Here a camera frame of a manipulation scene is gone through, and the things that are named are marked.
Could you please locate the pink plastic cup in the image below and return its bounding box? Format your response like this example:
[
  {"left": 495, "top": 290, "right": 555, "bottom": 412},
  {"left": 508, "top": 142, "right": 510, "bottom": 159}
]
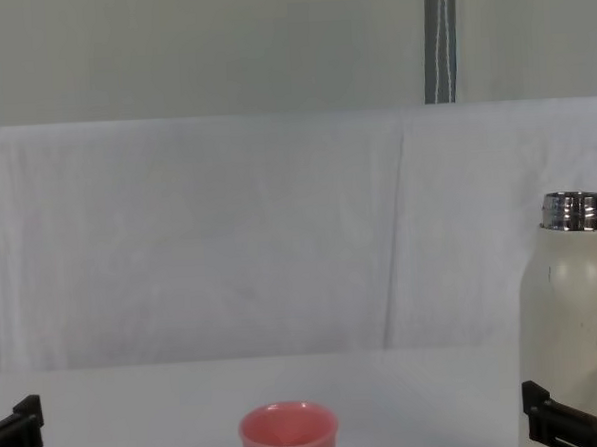
[{"left": 237, "top": 399, "right": 340, "bottom": 447}]

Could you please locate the white table cloth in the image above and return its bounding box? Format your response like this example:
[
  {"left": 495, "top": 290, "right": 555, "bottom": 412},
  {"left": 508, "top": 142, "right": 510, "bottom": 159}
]
[{"left": 0, "top": 338, "right": 597, "bottom": 447}]

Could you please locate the white wrinkled backdrop cloth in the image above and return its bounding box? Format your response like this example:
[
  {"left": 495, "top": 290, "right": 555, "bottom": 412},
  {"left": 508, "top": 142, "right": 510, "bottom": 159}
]
[{"left": 0, "top": 94, "right": 597, "bottom": 374}]

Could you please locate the cream vacuum bottle steel neck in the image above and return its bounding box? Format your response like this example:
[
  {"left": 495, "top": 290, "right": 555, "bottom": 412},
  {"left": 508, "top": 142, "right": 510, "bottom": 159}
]
[{"left": 506, "top": 189, "right": 597, "bottom": 447}]

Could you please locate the grey striped post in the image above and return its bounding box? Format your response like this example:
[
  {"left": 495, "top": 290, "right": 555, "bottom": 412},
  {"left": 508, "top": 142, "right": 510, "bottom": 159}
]
[{"left": 419, "top": 0, "right": 462, "bottom": 106}]

